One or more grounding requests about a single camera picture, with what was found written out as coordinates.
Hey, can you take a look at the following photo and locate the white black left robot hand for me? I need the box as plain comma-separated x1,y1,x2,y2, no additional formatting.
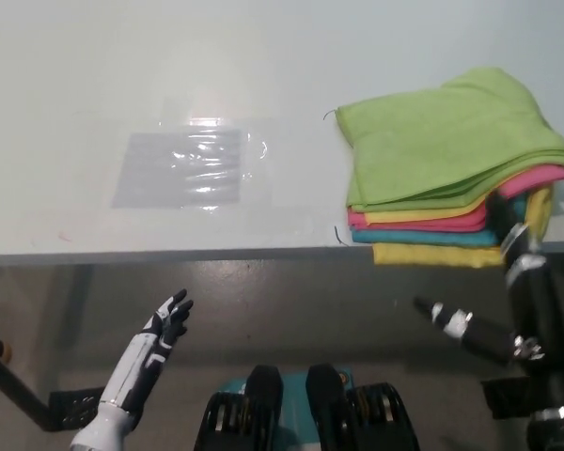
97,288,195,418

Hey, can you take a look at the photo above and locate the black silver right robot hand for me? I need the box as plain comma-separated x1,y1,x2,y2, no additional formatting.
412,191,564,420

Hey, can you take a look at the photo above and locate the pink microfibre cloth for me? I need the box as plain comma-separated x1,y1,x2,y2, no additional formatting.
347,163,564,234

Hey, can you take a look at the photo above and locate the teal microfibre cloth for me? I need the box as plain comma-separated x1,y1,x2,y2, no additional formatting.
350,193,530,247

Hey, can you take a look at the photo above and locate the green microfibre cloth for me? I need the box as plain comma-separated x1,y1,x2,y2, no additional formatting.
335,66,564,210

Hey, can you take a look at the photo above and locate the black perforated foot plate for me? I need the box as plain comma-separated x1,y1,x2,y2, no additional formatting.
49,386,107,431

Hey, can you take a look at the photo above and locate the clear plastic sleeve grey sheet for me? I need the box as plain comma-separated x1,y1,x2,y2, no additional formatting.
110,117,272,213

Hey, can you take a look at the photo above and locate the black metal frame bar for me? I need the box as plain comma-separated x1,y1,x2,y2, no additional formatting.
0,336,55,432

